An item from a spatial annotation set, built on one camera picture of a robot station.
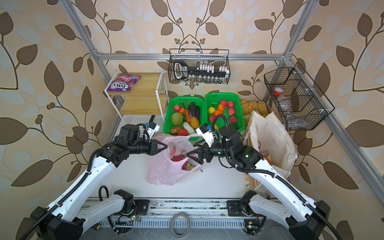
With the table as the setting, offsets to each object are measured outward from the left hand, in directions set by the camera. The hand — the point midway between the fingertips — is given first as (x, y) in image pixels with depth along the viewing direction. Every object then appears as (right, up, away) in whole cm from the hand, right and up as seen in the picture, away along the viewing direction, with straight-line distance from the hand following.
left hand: (167, 145), depth 71 cm
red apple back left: (+35, +26, +45) cm, 63 cm away
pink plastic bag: (+2, -8, -3) cm, 9 cm away
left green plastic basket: (+4, +16, +39) cm, 42 cm away
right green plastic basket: (+27, +29, +47) cm, 62 cm away
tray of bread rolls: (+53, +22, +42) cm, 71 cm away
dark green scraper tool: (-20, +10, +38) cm, 45 cm away
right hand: (+12, -1, -6) cm, 14 cm away
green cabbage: (0, +13, +30) cm, 33 cm away
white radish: (+10, +5, +29) cm, 31 cm away
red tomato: (+5, +4, +25) cm, 26 cm away
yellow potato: (+12, +10, +31) cm, 35 cm away
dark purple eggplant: (+12, +19, +38) cm, 44 cm away
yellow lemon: (+25, +20, +41) cm, 52 cm away
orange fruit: (+32, +22, +42) cm, 57 cm away
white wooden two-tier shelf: (-18, +27, +11) cm, 34 cm away
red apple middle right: (+40, +18, +39) cm, 59 cm away
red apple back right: (+40, +24, +45) cm, 65 cm away
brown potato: (-2, +5, +28) cm, 28 cm away
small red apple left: (+25, +13, +35) cm, 45 cm away
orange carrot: (+3, +19, +42) cm, 47 cm away
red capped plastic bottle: (+59, +28, +10) cm, 66 cm away
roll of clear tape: (+3, -33, -1) cm, 34 cm away
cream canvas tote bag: (+54, +5, +12) cm, 56 cm away
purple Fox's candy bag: (-28, +34, +14) cm, 46 cm away
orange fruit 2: (+30, +18, +38) cm, 51 cm away
